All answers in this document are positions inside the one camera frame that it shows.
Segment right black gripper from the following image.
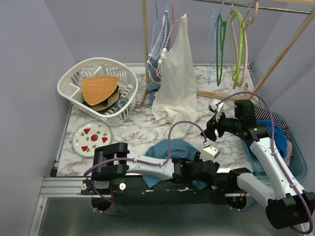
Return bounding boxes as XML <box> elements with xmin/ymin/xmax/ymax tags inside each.
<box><xmin>200</xmin><ymin>108</ymin><xmax>242</xmax><ymax>142</ymax></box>

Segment teal blue tank top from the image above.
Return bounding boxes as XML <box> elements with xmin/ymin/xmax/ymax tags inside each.
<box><xmin>142</xmin><ymin>139</ymin><xmax>198</xmax><ymax>188</ymax></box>

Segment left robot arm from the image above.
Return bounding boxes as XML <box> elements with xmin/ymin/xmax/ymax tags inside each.
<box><xmin>87</xmin><ymin>143</ymin><xmax>221</xmax><ymax>194</ymax></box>

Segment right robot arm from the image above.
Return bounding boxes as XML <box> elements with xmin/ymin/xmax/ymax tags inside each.
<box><xmin>204</xmin><ymin>99</ymin><xmax>315</xmax><ymax>234</ymax></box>

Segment beige wooden hanger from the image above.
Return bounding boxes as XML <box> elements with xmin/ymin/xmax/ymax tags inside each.
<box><xmin>230</xmin><ymin>0</ymin><xmax>259</xmax><ymax>89</ymax></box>

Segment white tank top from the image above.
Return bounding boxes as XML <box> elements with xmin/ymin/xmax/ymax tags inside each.
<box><xmin>151</xmin><ymin>14</ymin><xmax>201</xmax><ymax>142</ymax></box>

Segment light blue plastic hanger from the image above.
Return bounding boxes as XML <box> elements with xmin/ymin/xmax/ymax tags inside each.
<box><xmin>207</xmin><ymin>10</ymin><xmax>218</xmax><ymax>84</ymax></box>

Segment dark green plastic hanger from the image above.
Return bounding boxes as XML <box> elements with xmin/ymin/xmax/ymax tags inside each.
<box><xmin>216</xmin><ymin>14</ymin><xmax>227</xmax><ymax>86</ymax></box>

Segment lime green hanger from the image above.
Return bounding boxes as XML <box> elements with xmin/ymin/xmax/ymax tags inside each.
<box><xmin>229</xmin><ymin>9</ymin><xmax>248</xmax><ymax>89</ymax></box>

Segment black white striped garment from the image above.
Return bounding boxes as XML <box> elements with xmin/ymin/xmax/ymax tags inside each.
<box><xmin>254</xmin><ymin>105</ymin><xmax>292</xmax><ymax>139</ymax></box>

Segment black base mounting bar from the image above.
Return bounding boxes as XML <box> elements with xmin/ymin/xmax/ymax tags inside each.
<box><xmin>95</xmin><ymin>173</ymin><xmax>250</xmax><ymax>209</ymax></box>

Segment bright blue garment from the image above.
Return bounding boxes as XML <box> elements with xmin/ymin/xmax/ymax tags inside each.
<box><xmin>256</xmin><ymin>120</ymin><xmax>287</xmax><ymax>159</ymax></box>

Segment pink garment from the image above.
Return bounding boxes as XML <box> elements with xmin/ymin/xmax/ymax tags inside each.
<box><xmin>284</xmin><ymin>140</ymin><xmax>292</xmax><ymax>166</ymax></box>

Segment teal plastic bin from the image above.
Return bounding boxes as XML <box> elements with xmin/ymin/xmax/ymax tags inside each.
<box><xmin>242</xmin><ymin>112</ymin><xmax>308</xmax><ymax>182</ymax></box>

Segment dark plates in basket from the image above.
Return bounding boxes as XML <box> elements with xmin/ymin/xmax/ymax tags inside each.
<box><xmin>83</xmin><ymin>86</ymin><xmax>129</xmax><ymax>115</ymax></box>

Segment watermelon pattern plate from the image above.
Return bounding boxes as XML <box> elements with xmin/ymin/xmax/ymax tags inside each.
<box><xmin>72</xmin><ymin>120</ymin><xmax>112</xmax><ymax>157</ymax></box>

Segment blue striped garment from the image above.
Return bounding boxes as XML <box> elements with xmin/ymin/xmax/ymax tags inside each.
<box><xmin>147</xmin><ymin>10</ymin><xmax>171</xmax><ymax>105</ymax></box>

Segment orange woven mat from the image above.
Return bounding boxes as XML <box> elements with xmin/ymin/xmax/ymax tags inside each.
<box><xmin>81</xmin><ymin>76</ymin><xmax>119</xmax><ymax>106</ymax></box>

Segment wooden clothes rack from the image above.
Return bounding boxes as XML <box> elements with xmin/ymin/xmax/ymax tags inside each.
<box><xmin>142</xmin><ymin>0</ymin><xmax>315</xmax><ymax>101</ymax></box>

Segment white plastic laundry basket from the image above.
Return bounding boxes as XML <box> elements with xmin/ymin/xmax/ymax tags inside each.
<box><xmin>57</xmin><ymin>58</ymin><xmax>138</xmax><ymax>126</ymax></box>

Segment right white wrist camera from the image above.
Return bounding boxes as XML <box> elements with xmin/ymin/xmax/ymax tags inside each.
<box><xmin>208</xmin><ymin>98</ymin><xmax>224</xmax><ymax>117</ymax></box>

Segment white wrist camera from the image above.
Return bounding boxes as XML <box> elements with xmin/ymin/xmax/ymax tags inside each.
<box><xmin>199</xmin><ymin>146</ymin><xmax>221</xmax><ymax>162</ymax></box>
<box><xmin>208</xmin><ymin>98</ymin><xmax>224</xmax><ymax>117</ymax></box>

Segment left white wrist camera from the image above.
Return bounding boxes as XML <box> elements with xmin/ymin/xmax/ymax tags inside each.
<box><xmin>199</xmin><ymin>146</ymin><xmax>221</xmax><ymax>162</ymax></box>

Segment pink wire hanger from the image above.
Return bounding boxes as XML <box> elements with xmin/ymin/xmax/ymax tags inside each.
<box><xmin>156</xmin><ymin>0</ymin><xmax>182</xmax><ymax>76</ymax></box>

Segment light blue wire hanger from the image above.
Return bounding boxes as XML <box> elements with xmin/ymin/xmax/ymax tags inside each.
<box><xmin>150</xmin><ymin>0</ymin><xmax>170</xmax><ymax>57</ymax></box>

